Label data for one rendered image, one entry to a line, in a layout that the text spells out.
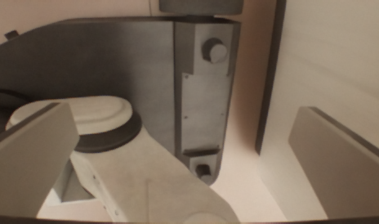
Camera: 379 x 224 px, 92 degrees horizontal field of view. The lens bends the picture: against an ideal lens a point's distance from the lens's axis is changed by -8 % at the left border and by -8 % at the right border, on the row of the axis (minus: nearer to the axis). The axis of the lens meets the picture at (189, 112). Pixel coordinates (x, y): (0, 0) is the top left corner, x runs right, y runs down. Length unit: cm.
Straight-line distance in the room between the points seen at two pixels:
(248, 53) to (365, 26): 37
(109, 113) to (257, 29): 54
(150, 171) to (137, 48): 27
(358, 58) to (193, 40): 30
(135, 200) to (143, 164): 6
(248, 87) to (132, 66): 45
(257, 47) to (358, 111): 39
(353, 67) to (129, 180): 43
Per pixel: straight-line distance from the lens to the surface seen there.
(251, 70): 75
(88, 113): 36
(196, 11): 43
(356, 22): 46
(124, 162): 32
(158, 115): 52
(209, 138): 57
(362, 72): 45
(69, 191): 49
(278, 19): 72
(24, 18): 68
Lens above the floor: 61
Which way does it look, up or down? 57 degrees down
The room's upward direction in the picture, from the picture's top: 157 degrees clockwise
